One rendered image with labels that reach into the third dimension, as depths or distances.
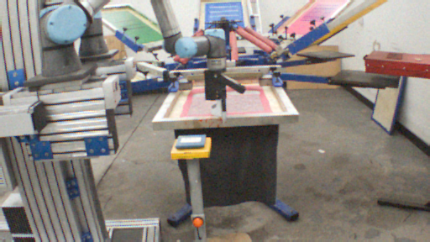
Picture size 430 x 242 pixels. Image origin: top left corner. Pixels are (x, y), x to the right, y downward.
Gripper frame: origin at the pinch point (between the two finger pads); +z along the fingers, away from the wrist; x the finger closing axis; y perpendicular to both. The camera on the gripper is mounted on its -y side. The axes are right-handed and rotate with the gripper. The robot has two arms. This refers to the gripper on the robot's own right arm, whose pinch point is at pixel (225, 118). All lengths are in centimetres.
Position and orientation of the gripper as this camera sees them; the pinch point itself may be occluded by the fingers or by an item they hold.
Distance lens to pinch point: 144.4
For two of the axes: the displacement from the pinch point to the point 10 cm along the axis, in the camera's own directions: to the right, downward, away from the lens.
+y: -10.0, 0.5, 0.5
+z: 0.7, 9.5, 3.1
